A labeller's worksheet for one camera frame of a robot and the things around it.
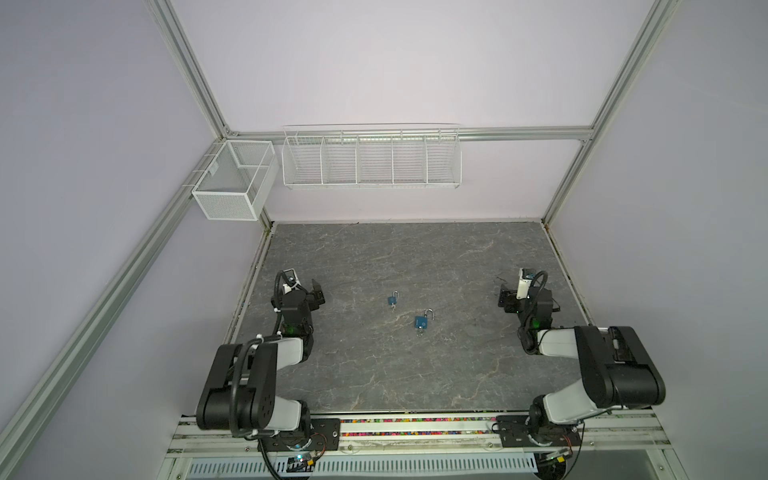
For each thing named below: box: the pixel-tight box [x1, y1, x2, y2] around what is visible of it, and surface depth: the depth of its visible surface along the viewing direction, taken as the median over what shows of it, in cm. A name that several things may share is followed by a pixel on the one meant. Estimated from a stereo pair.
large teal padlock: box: [414, 308, 434, 329], surface depth 95 cm
